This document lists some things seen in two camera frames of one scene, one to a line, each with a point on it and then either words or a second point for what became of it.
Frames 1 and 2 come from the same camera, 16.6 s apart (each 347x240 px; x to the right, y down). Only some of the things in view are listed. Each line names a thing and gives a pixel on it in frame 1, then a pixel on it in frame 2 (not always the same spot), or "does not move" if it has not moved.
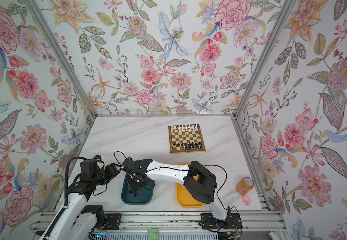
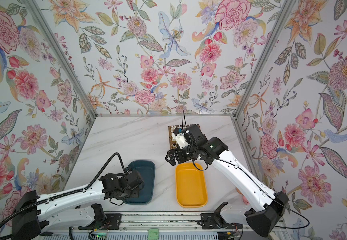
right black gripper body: (134, 184) -> (187, 154)
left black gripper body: (100, 178) -> (129, 193)
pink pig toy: (246, 199) does not move
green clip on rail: (153, 234) does not move
